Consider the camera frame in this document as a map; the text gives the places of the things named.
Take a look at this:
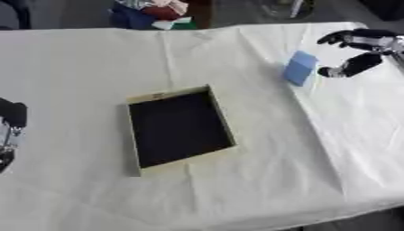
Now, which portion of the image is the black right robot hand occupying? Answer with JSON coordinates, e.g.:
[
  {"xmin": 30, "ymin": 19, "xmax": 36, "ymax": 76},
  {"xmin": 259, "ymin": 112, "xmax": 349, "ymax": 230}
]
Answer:
[{"xmin": 316, "ymin": 28, "xmax": 404, "ymax": 79}]

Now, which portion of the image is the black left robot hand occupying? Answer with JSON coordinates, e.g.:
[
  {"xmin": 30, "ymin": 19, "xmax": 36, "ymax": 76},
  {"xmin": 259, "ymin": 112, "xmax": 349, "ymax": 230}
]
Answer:
[{"xmin": 0, "ymin": 97, "xmax": 29, "ymax": 174}]

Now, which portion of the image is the tan cardboard box black inside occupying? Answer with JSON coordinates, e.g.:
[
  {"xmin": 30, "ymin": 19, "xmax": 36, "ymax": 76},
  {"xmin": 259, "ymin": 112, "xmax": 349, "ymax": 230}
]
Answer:
[{"xmin": 124, "ymin": 84, "xmax": 239, "ymax": 178}]

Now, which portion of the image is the black bag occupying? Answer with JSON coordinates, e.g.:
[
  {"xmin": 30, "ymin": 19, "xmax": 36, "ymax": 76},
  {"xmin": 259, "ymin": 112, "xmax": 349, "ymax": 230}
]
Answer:
[{"xmin": 358, "ymin": 0, "xmax": 404, "ymax": 22}]

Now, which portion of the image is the blue rectangular block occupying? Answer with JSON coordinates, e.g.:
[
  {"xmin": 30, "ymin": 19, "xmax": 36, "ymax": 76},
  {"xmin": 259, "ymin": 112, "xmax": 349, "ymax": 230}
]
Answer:
[{"xmin": 282, "ymin": 50, "xmax": 321, "ymax": 88}]

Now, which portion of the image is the silver tripod base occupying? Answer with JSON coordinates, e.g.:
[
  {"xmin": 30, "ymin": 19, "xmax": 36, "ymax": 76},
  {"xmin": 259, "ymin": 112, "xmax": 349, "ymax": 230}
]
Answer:
[{"xmin": 260, "ymin": 0, "xmax": 319, "ymax": 20}]

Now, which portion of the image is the dark chair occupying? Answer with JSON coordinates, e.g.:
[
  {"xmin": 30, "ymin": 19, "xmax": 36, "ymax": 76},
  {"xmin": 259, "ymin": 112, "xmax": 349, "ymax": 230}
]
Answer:
[{"xmin": 0, "ymin": 0, "xmax": 33, "ymax": 31}]

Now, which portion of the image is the pile of colourful bags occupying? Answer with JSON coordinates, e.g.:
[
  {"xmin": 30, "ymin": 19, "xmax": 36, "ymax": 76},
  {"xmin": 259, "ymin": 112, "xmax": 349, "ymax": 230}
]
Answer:
[{"xmin": 107, "ymin": 0, "xmax": 199, "ymax": 31}]

